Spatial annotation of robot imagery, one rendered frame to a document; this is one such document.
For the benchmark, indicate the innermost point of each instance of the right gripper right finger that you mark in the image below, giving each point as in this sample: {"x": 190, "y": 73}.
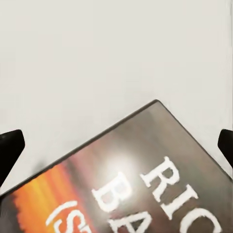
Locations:
{"x": 225, "y": 144}

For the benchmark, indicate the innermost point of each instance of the hardback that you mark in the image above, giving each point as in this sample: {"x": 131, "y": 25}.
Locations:
{"x": 144, "y": 174}

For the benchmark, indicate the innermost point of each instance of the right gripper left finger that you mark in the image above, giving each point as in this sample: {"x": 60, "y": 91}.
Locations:
{"x": 12, "y": 145}

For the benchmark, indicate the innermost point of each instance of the bed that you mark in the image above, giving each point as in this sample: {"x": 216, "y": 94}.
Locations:
{"x": 70, "y": 69}

